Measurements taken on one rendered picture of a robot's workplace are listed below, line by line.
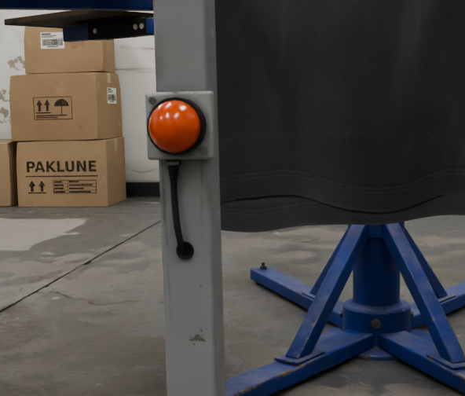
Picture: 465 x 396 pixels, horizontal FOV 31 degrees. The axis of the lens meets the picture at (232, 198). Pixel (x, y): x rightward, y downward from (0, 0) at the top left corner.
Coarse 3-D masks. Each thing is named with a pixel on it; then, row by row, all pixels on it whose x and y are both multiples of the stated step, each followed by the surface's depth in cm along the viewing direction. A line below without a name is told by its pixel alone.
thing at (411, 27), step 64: (256, 0) 90; (320, 0) 88; (384, 0) 88; (448, 0) 87; (256, 64) 91; (320, 64) 89; (384, 64) 89; (448, 64) 88; (256, 128) 92; (320, 128) 90; (384, 128) 90; (448, 128) 89; (256, 192) 93; (320, 192) 91; (384, 192) 90; (448, 192) 90
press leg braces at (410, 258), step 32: (384, 224) 217; (352, 256) 213; (416, 256) 239; (320, 288) 209; (416, 288) 205; (320, 320) 204; (448, 320) 200; (288, 352) 200; (320, 352) 203; (448, 352) 193
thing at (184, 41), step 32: (160, 0) 62; (192, 0) 62; (160, 32) 63; (192, 32) 62; (160, 64) 63; (192, 64) 63; (160, 96) 62; (192, 96) 62; (160, 160) 64; (192, 160) 63; (160, 192) 64; (192, 192) 64; (192, 224) 64; (192, 256) 64; (192, 288) 65; (192, 320) 65; (192, 352) 65; (224, 352) 69; (192, 384) 66; (224, 384) 69
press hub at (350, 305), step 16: (400, 224) 220; (368, 240) 220; (384, 240) 219; (368, 256) 220; (384, 256) 220; (368, 272) 221; (384, 272) 220; (368, 288) 222; (384, 288) 221; (352, 304) 226; (368, 304) 222; (384, 304) 221; (400, 304) 224; (352, 320) 223; (368, 320) 220; (384, 320) 219; (400, 320) 220; (320, 336) 232; (368, 352) 217; (384, 352) 217
